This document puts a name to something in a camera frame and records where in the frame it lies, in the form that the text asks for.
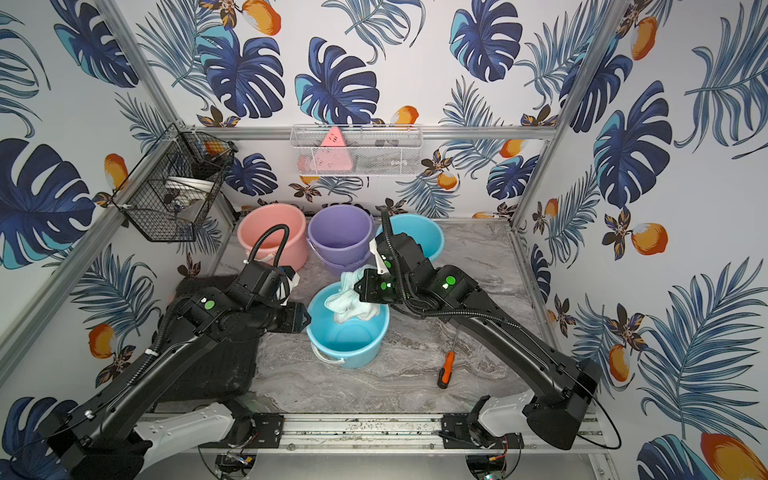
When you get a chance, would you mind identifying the pink triangular sponge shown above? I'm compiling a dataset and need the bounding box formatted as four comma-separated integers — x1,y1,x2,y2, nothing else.
305,126,354,174

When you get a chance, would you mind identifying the black wire basket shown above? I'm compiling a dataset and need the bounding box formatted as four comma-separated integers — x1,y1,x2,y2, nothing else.
110,124,237,243

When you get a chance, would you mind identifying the purple plastic bucket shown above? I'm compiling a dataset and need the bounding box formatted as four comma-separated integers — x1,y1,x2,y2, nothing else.
307,205,375,275

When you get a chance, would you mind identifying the orange handled screwdriver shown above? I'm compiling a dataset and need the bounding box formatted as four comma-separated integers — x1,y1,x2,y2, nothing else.
437,351,455,389

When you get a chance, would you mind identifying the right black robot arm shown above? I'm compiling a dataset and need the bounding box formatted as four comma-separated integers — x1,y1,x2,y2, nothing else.
354,233,601,450

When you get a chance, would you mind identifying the mint green microfiber cloth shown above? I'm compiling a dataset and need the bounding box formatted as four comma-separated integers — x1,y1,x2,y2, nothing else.
324,266,381,324

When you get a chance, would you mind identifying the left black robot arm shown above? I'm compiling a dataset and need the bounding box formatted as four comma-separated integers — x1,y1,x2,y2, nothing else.
39,261,311,479

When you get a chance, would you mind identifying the pink plastic bucket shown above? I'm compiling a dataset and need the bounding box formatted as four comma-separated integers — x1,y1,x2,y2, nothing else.
236,203,310,272

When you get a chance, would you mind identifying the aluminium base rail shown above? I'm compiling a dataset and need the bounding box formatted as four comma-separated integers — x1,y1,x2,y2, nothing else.
119,410,610,455

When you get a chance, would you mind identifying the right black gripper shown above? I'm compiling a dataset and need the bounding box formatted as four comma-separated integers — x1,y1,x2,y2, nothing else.
352,269,416,306

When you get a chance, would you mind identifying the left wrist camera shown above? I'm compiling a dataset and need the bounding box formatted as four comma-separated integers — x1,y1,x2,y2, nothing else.
278,265,300,297

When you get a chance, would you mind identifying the teal bucket with white handle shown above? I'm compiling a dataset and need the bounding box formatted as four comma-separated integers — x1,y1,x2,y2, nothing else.
388,214,445,264

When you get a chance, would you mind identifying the black ribbed case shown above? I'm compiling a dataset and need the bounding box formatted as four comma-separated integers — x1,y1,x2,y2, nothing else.
140,301,262,402

